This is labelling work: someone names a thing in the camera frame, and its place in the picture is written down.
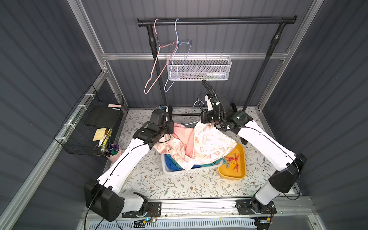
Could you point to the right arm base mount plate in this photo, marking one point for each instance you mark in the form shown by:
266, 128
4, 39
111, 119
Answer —
252, 206

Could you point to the white perforated laundry basket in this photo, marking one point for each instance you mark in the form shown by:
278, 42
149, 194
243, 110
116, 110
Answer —
167, 171

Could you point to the pink pen cup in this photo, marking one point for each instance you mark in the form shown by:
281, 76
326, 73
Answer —
112, 152

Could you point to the black clothes rack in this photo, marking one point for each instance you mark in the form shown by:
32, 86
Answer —
281, 21

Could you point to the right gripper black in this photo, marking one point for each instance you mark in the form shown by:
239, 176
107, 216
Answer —
207, 115

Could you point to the black wire mesh basket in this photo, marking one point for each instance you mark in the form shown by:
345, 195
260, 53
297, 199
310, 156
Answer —
96, 109

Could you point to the yellow sticky notepad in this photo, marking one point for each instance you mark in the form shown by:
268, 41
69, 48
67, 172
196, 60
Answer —
99, 134

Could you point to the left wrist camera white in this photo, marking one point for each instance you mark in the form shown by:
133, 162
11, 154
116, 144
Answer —
164, 108

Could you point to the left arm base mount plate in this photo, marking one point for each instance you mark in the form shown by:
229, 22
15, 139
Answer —
150, 209

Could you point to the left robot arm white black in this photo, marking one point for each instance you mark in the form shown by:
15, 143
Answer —
102, 195

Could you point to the pink wire hanger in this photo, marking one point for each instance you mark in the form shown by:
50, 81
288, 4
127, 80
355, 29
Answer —
149, 84

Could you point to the blue red white jacket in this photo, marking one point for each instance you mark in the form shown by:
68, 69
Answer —
172, 167

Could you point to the red clothespin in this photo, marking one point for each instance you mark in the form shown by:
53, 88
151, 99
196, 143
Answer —
236, 168

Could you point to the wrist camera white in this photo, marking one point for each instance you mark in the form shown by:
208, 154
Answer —
164, 108
211, 102

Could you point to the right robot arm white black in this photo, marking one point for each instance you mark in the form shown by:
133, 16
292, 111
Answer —
287, 164

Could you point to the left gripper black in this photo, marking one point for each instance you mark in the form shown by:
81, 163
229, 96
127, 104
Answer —
168, 126

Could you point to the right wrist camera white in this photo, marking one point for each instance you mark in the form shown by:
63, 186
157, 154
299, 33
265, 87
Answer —
211, 102

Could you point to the pink floral garment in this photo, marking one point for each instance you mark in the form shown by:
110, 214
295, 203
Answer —
203, 144

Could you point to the green jacket orange letter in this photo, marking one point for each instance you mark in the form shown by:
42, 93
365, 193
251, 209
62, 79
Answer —
212, 164

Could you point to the white mesh hanging cup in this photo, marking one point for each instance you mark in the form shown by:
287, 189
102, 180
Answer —
198, 68

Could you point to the yellow plastic tray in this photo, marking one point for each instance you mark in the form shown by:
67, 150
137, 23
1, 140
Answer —
226, 172

